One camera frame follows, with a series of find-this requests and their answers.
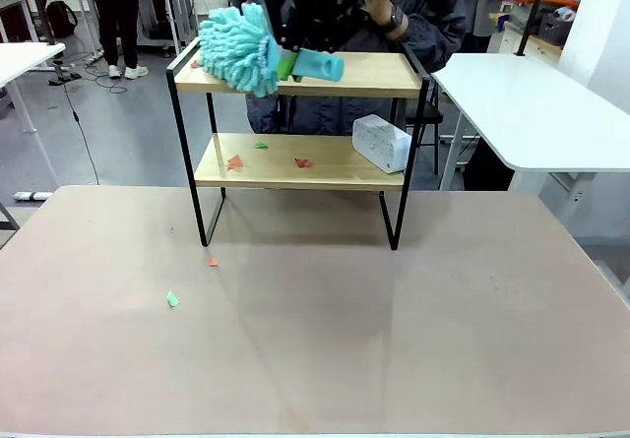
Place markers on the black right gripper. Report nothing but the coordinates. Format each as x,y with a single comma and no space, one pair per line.
330,10

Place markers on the black stand base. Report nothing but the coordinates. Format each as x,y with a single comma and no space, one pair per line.
64,78

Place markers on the person in black clothes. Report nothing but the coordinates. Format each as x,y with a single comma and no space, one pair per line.
118,15

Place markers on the two-tier wood metal shelf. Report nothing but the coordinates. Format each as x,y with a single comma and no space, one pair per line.
344,81

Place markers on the green paper scrap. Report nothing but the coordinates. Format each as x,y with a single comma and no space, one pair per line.
172,300
261,145

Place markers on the black camera pole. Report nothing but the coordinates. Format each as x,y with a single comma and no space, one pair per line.
42,10
531,15

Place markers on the black backpack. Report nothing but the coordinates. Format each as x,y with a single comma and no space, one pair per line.
61,19

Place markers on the black wristwatch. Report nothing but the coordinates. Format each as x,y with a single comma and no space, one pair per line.
396,18

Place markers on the person's left forearm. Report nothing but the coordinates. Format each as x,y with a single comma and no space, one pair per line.
433,39

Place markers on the person in grey jacket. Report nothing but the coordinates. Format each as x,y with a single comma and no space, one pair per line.
315,113

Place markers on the grey plastic crate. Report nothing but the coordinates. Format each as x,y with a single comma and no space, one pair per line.
556,29

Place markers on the person in purple top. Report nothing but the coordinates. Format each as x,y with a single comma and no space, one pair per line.
482,10

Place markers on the black folding chair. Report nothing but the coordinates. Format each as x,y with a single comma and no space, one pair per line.
428,113

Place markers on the large white side table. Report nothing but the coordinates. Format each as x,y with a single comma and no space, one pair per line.
517,103

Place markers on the light wooden cabinet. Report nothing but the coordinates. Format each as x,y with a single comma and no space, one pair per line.
517,39

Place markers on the teal chenille duster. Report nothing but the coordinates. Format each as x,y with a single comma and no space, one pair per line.
236,49

